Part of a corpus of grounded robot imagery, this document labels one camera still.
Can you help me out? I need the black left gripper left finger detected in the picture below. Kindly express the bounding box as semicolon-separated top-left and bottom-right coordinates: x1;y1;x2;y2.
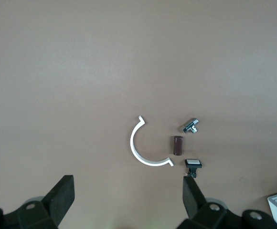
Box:
0;175;75;229

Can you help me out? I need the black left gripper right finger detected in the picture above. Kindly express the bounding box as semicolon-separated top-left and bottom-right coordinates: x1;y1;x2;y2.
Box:
176;176;277;229

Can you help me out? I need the dark brown cylindrical capacitor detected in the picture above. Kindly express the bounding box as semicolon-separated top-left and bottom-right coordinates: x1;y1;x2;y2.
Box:
171;135;183;156

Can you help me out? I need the chrome metal valve fitting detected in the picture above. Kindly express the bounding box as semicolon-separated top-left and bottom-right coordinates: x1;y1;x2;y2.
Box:
181;117;201;134

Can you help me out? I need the black switch with white cap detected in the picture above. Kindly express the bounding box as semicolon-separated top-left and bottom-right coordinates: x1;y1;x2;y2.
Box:
182;158;203;179

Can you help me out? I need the white half-ring pipe clamp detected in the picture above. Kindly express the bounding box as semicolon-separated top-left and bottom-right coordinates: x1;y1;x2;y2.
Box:
129;115;174;167

